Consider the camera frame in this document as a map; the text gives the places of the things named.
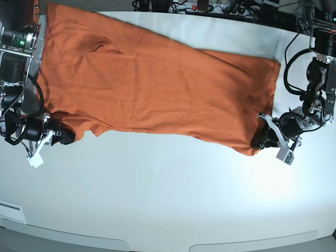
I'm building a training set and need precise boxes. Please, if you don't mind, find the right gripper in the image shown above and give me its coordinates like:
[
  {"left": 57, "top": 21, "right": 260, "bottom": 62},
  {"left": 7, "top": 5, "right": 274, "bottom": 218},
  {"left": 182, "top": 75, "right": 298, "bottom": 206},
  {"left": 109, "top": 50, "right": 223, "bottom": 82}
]
[{"left": 18, "top": 113, "right": 76, "bottom": 157}]

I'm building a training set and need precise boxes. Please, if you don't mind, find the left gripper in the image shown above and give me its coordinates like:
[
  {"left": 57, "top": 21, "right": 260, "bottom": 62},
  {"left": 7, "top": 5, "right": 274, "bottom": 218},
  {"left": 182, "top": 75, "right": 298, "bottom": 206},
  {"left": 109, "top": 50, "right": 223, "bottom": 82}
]
[{"left": 250, "top": 111, "right": 309, "bottom": 151}]

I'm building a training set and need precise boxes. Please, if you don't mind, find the orange T-shirt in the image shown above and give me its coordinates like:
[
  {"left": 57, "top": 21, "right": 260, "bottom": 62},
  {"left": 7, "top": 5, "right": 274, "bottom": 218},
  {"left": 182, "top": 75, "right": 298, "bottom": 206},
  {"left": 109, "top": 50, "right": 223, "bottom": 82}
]
[{"left": 38, "top": 3, "right": 280, "bottom": 156}]

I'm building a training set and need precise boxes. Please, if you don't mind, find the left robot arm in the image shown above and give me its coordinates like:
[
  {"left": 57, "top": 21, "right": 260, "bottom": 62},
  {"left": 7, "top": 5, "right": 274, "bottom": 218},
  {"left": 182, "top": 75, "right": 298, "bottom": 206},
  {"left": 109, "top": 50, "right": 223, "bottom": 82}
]
[{"left": 250, "top": 5, "right": 335, "bottom": 151}]

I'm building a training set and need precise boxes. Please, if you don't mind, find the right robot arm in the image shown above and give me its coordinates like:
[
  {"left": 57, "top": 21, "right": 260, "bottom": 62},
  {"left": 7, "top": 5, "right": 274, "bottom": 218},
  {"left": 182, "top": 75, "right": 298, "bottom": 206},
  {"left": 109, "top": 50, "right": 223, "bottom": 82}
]
[{"left": 1, "top": 1, "right": 75, "bottom": 158}]

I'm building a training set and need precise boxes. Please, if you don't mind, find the white power strip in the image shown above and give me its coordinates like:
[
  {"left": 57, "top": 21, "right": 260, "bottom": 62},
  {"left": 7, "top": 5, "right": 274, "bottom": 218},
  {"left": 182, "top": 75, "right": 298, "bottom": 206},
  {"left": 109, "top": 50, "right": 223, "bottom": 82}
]
[{"left": 168, "top": 1, "right": 249, "bottom": 16}]

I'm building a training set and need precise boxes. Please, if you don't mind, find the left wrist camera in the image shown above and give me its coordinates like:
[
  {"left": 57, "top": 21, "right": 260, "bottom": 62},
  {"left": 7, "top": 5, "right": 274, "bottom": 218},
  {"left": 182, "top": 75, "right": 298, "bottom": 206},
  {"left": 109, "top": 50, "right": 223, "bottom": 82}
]
[{"left": 276, "top": 146, "right": 294, "bottom": 165}]

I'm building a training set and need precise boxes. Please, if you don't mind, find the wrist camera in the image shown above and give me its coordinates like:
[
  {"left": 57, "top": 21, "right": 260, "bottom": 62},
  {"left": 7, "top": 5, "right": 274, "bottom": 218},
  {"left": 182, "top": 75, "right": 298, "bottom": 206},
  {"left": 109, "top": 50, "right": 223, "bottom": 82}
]
[
  {"left": 276, "top": 146, "right": 294, "bottom": 165},
  {"left": 27, "top": 153, "right": 44, "bottom": 168}
]

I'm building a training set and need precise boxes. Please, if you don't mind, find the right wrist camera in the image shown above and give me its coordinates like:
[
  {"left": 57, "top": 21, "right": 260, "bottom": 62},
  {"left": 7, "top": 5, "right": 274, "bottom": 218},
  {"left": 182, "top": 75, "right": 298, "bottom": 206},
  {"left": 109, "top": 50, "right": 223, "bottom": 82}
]
[{"left": 27, "top": 153, "right": 44, "bottom": 168}]

